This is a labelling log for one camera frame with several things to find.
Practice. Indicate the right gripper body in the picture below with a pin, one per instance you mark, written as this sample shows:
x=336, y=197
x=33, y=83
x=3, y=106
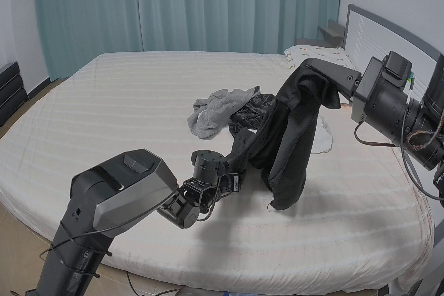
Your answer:
x=381, y=110

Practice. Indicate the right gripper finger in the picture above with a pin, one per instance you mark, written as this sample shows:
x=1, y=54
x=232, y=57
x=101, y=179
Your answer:
x=341, y=78

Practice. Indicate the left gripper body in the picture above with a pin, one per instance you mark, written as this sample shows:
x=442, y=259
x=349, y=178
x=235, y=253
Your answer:
x=221, y=189

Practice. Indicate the black T-shirt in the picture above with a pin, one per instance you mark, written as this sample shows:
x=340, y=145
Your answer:
x=295, y=135

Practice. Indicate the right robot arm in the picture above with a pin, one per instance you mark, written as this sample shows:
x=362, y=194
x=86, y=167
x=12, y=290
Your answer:
x=430, y=135

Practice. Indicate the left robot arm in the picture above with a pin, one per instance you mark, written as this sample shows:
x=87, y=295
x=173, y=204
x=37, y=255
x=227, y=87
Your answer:
x=114, y=190

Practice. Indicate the white printed pillow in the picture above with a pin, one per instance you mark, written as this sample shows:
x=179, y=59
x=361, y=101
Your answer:
x=319, y=53

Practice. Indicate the grey bedside table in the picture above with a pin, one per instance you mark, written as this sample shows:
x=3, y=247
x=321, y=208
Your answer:
x=331, y=31

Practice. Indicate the white garment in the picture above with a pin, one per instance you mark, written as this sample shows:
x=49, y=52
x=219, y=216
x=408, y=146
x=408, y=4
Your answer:
x=324, y=138

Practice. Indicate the grey garment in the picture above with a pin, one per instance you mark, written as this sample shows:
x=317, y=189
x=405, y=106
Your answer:
x=215, y=110

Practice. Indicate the black printed garment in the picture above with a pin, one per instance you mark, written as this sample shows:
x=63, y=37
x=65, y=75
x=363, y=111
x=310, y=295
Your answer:
x=253, y=107

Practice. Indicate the bed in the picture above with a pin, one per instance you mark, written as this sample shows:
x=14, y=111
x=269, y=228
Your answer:
x=138, y=107

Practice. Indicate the black chest of drawers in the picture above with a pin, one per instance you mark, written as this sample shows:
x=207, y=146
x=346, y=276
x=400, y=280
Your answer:
x=10, y=88

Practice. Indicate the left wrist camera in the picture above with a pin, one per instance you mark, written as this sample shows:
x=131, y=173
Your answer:
x=236, y=183

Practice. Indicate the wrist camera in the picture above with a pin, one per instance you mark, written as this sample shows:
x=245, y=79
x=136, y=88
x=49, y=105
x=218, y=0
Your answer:
x=236, y=183
x=398, y=67

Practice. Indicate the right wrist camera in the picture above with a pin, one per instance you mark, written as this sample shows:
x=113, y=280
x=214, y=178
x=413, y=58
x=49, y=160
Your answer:
x=398, y=67

